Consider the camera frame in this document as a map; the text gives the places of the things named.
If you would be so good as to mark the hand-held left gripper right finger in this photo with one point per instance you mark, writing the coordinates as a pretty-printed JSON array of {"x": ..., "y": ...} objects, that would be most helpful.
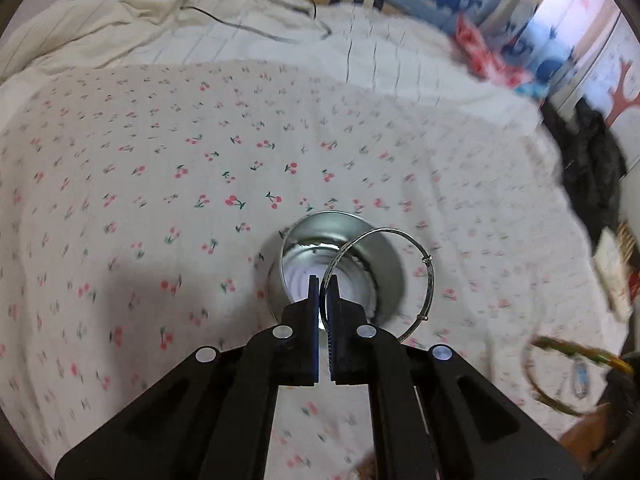
[{"x": 334, "y": 340}]

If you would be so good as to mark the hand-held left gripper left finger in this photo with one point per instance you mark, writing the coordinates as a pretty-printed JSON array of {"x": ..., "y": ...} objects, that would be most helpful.
[{"x": 313, "y": 340}]

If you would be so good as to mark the round metal tin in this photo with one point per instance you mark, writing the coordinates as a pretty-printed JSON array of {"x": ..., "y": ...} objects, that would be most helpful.
[{"x": 385, "y": 270}]

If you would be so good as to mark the silver bangle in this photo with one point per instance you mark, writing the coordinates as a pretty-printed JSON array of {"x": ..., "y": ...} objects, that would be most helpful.
[{"x": 430, "y": 261}]

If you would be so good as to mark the gold green bangle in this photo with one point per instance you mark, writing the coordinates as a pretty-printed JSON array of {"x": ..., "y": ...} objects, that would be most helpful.
[{"x": 595, "y": 355}]

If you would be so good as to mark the cherry print bedsheet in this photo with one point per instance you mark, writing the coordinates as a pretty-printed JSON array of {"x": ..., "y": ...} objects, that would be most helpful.
[{"x": 150, "y": 185}]

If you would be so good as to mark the beige cloth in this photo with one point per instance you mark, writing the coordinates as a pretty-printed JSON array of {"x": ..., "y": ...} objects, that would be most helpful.
[{"x": 612, "y": 270}]

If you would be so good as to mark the black clothing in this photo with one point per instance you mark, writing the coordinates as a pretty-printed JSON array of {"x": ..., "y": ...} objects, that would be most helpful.
[{"x": 590, "y": 160}]

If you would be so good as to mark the pink red cloth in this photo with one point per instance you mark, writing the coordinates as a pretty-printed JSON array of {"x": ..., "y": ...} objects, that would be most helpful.
[{"x": 480, "y": 55}]

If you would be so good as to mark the white striped quilt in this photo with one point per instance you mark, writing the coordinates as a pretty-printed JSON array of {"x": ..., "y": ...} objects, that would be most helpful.
[{"x": 100, "y": 25}]

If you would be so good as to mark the white cabinet with tree sticker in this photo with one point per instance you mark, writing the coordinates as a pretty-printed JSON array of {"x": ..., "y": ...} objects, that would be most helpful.
[{"x": 620, "y": 85}]

